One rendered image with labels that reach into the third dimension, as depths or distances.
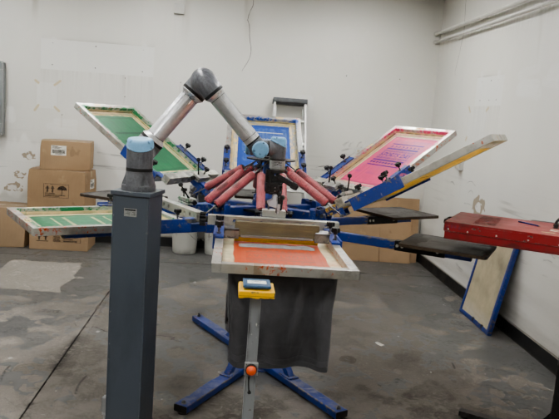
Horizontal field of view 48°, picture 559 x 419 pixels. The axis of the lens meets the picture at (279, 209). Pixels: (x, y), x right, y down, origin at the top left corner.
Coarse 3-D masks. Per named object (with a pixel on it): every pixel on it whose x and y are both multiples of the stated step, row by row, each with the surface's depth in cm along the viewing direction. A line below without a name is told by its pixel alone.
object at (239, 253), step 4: (236, 244) 298; (272, 244) 304; (236, 248) 290; (240, 248) 291; (244, 248) 291; (248, 248) 292; (252, 248) 293; (256, 248) 293; (260, 248) 294; (236, 252) 282; (240, 252) 282; (244, 252) 283; (236, 256) 274; (240, 256) 274; (244, 256) 275; (236, 260) 266; (240, 260) 266; (244, 260) 267
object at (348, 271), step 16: (336, 256) 282; (224, 272) 245; (240, 272) 245; (256, 272) 246; (272, 272) 246; (288, 272) 247; (304, 272) 247; (320, 272) 248; (336, 272) 248; (352, 272) 248
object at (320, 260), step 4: (276, 244) 304; (280, 244) 305; (284, 244) 306; (288, 244) 306; (292, 244) 307; (296, 244) 308; (300, 244) 309; (316, 248) 303; (304, 252) 292; (308, 252) 293; (312, 252) 293; (316, 252) 294; (320, 252) 295; (312, 256) 285; (316, 256) 285; (320, 256) 286; (316, 260) 277; (320, 260) 278; (324, 260) 278; (320, 264) 270; (324, 264) 270; (328, 264) 271
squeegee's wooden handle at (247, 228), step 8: (240, 224) 301; (248, 224) 302; (256, 224) 302; (264, 224) 302; (272, 224) 302; (280, 224) 303; (288, 224) 303; (296, 224) 303; (304, 224) 304; (312, 224) 306; (240, 232) 302; (248, 232) 302; (256, 232) 302; (264, 232) 303; (272, 232) 303; (280, 232) 303; (288, 232) 303; (296, 232) 304; (304, 232) 304; (312, 232) 304
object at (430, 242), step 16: (352, 240) 364; (368, 240) 360; (384, 240) 356; (400, 240) 354; (416, 240) 346; (432, 240) 349; (448, 240) 353; (448, 256) 341; (464, 256) 320; (480, 256) 316
